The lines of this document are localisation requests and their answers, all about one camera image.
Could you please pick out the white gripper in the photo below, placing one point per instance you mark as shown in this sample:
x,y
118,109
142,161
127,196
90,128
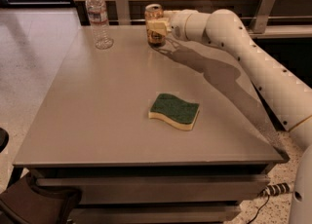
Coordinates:
x,y
177,25

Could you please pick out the orange soda can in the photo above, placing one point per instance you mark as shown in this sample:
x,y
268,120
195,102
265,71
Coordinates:
x,y
154,39

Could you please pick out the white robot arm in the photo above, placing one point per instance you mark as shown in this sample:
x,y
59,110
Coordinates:
x,y
287,96

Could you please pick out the green and yellow sponge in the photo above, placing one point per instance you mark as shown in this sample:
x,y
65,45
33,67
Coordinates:
x,y
174,111

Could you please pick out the clear plastic water bottle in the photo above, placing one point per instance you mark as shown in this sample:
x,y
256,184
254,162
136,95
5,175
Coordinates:
x,y
98,19

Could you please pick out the grey upper drawer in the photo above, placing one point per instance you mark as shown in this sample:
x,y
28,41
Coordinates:
x,y
162,189

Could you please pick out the grey drawer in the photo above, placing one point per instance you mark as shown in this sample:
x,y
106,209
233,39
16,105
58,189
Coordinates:
x,y
162,189
191,214

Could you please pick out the grey lower drawer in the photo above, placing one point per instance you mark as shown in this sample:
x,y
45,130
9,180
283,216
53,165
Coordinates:
x,y
191,214

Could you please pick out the white power strip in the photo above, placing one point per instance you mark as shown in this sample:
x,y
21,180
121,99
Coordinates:
x,y
276,189

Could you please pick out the dark chair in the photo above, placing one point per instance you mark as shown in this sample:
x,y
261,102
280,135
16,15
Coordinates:
x,y
24,202

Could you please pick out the grey metal bracket left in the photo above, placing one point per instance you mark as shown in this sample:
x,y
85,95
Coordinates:
x,y
123,12

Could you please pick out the grey metal bracket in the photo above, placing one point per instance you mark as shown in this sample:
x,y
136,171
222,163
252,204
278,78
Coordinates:
x,y
261,17
123,12

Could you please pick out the horizontal metal rail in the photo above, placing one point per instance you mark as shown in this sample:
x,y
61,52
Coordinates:
x,y
246,21

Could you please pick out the grey metal bracket right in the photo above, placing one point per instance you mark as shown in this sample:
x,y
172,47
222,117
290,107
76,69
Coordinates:
x,y
261,17

